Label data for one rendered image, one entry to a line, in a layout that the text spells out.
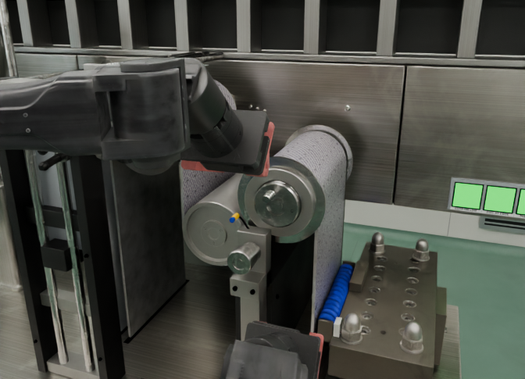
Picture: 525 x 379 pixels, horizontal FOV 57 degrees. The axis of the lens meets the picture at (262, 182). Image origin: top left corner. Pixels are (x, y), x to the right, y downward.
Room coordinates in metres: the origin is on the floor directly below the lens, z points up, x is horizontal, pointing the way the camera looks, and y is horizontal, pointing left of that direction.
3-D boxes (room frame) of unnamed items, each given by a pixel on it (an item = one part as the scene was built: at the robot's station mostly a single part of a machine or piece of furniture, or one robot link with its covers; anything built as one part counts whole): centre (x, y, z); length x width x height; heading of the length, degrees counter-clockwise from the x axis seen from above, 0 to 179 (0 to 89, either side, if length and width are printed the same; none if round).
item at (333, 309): (0.80, -0.15, 1.03); 0.21 x 0.04 x 0.03; 160
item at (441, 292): (0.79, -0.34, 0.96); 0.10 x 0.03 x 0.11; 160
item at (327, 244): (0.81, -0.13, 1.12); 0.23 x 0.01 x 0.18; 160
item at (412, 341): (0.64, -0.24, 1.05); 0.04 x 0.04 x 0.04
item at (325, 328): (0.80, -0.15, 1.01); 0.23 x 0.03 x 0.05; 160
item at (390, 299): (0.81, -0.25, 1.00); 0.40 x 0.16 x 0.06; 160
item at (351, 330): (0.67, -0.15, 1.05); 0.04 x 0.04 x 0.04
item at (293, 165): (0.72, -0.03, 1.25); 0.15 x 0.01 x 0.15; 70
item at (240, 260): (0.66, 0.03, 1.18); 0.04 x 0.02 x 0.04; 70
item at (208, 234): (0.87, 0.04, 1.17); 0.26 x 0.12 x 0.12; 160
